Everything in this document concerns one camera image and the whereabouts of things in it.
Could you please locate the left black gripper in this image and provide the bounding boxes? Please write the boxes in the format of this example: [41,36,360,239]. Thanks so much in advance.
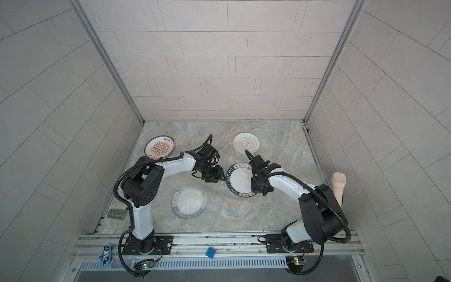
[197,161,228,182]

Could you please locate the green rimmed plate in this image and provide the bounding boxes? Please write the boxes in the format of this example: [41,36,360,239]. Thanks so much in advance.
[171,188,208,220]
[225,163,255,197]

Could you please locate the bubble wrap sheet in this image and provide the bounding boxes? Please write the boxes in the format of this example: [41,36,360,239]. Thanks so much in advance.
[151,173,238,233]

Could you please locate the orange sunburst dinner plate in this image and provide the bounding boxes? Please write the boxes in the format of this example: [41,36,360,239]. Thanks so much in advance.
[144,136,175,159]

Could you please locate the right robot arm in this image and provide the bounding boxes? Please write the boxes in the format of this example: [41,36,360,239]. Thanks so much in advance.
[245,150,352,251]

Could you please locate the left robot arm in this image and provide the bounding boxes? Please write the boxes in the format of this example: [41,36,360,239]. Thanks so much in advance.
[113,135,225,255]

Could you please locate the white plate concentric rings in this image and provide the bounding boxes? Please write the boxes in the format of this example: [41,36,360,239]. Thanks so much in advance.
[232,132,261,155]

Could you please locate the beige foam microphone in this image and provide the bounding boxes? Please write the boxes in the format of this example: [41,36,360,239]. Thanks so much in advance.
[331,172,346,206]

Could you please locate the blue square tag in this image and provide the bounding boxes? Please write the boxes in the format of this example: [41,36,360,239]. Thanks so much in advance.
[205,247,216,259]

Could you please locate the right circuit board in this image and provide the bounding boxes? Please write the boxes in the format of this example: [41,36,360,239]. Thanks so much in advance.
[286,257,308,273]

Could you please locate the circuit board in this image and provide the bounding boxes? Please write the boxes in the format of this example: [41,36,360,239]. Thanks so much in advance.
[286,257,308,273]
[133,258,156,271]

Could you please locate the green patterned roll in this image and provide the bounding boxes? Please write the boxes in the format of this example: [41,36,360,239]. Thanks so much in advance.
[106,209,128,220]

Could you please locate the left circuit board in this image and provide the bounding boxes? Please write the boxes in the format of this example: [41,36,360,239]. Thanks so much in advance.
[133,258,156,271]

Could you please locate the blue connector clip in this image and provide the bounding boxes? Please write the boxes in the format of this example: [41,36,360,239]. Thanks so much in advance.
[99,243,113,267]

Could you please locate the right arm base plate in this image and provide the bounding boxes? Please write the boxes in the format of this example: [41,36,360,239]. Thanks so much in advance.
[258,234,314,254]

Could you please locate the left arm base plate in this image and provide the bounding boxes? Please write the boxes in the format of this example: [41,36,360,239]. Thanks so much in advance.
[122,236,174,256]

